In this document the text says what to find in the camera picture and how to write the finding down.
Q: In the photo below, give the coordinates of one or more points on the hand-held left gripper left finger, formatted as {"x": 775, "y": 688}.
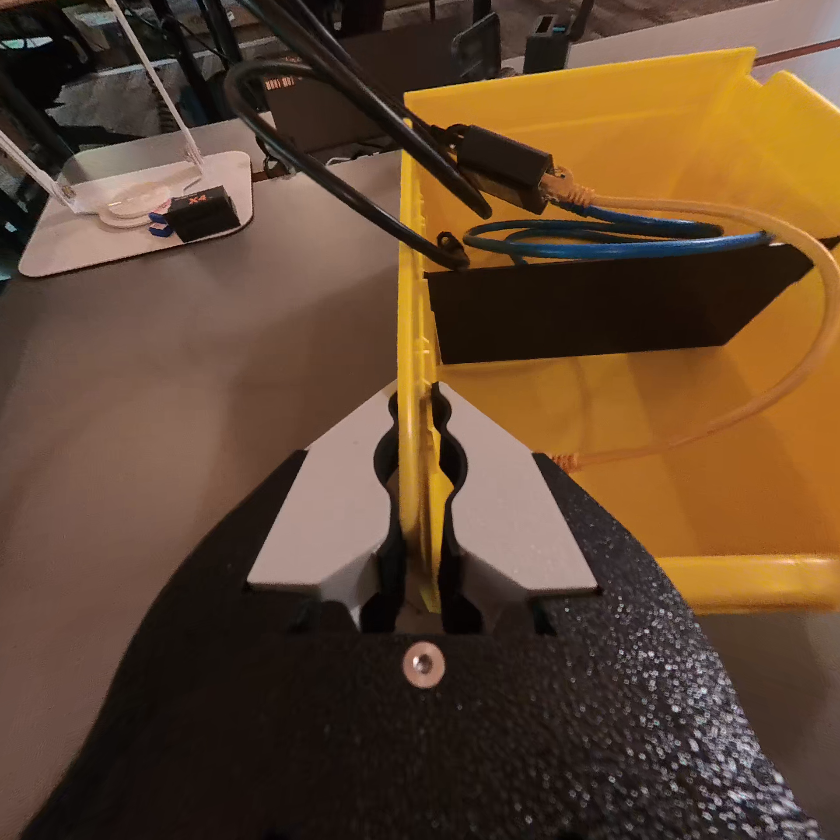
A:
{"x": 315, "y": 525}

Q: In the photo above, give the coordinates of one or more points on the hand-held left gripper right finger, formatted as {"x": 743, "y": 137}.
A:
{"x": 518, "y": 525}

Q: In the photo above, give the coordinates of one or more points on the yellow plastic bin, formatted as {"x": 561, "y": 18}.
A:
{"x": 656, "y": 499}

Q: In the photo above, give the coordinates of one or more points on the black ethernet port adapter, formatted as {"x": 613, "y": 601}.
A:
{"x": 502, "y": 164}

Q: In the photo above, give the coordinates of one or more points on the black divider in yellow bin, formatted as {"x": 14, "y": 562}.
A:
{"x": 590, "y": 308}

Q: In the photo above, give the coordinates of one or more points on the small black box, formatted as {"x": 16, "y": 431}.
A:
{"x": 203, "y": 213}

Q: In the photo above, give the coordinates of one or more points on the small blue clip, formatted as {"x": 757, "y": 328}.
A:
{"x": 159, "y": 226}

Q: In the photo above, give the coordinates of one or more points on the white round disc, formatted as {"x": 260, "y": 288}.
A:
{"x": 131, "y": 203}

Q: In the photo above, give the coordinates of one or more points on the dark computer case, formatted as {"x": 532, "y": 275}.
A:
{"x": 328, "y": 124}

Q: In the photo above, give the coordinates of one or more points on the black open box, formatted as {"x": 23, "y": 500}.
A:
{"x": 548, "y": 49}

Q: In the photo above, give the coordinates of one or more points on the clear acrylic stand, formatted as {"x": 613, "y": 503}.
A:
{"x": 157, "y": 72}

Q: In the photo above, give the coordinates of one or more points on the black flat device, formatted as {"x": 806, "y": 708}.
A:
{"x": 476, "y": 46}

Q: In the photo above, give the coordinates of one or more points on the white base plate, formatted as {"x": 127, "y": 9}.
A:
{"x": 216, "y": 184}

